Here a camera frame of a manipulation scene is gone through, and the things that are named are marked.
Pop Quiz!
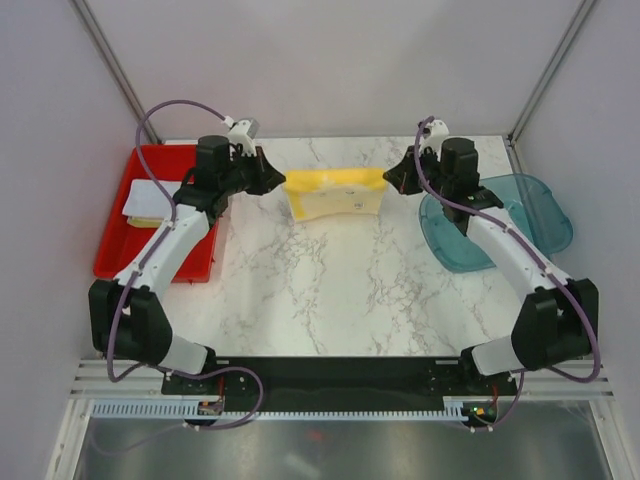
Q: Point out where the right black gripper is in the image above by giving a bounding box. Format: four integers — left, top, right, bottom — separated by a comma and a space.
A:
385, 145, 452, 199

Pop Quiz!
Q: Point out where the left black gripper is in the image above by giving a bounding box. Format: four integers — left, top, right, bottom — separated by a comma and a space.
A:
220, 147, 285, 197

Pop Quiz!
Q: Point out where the cream towel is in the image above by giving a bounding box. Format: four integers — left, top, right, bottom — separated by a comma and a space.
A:
283, 167, 388, 222

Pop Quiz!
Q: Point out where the light blue white towel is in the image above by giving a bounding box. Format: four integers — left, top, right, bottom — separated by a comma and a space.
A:
122, 179, 171, 220

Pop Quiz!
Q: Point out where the yellow patterned towel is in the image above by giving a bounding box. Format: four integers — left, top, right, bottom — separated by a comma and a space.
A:
127, 217, 164, 229

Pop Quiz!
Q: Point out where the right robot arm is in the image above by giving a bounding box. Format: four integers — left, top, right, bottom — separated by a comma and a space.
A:
383, 137, 601, 394

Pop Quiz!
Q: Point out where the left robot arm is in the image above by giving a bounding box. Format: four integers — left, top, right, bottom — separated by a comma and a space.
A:
88, 135, 286, 394

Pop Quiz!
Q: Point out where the blue transparent plastic tub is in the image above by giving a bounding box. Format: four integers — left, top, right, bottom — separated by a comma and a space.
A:
419, 174, 574, 273

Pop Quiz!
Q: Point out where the red plastic bin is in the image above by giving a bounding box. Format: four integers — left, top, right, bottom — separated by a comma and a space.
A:
93, 144, 217, 283

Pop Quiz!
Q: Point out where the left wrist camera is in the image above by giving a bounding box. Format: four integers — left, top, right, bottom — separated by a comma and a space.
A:
222, 116, 260, 156

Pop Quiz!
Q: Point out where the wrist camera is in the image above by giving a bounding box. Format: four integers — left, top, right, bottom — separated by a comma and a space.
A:
419, 119, 450, 153
222, 116, 260, 156

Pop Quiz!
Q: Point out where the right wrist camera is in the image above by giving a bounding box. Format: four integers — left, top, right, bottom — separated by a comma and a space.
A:
419, 119, 450, 153

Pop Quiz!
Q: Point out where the left aluminium frame post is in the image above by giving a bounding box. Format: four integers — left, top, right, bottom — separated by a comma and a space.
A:
69, 0, 145, 122

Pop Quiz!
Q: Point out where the aluminium frame post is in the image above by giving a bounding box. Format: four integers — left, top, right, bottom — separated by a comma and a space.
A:
506, 0, 599, 148
69, 0, 145, 122

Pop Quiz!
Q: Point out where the right aluminium frame post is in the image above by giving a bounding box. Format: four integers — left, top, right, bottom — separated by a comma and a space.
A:
506, 0, 599, 148

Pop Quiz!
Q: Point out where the white cable duct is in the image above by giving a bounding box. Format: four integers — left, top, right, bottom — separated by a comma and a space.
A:
91, 399, 468, 422

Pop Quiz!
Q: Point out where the aluminium front rail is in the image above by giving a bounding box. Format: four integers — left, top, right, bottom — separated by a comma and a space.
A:
69, 358, 614, 399

